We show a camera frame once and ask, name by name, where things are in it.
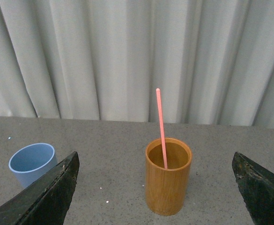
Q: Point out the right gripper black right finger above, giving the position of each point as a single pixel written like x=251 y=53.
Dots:
x=256 y=185

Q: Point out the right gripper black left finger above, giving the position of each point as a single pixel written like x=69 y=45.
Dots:
x=47 y=200

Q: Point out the blue plastic cup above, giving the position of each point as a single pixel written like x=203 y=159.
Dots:
x=32 y=162

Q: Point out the pink chopstick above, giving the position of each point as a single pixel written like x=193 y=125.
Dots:
x=160 y=115

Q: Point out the brown bamboo chopstick holder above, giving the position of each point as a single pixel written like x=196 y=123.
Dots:
x=165 y=188

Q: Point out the white pleated curtain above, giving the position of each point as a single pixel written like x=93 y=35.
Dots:
x=213 y=60

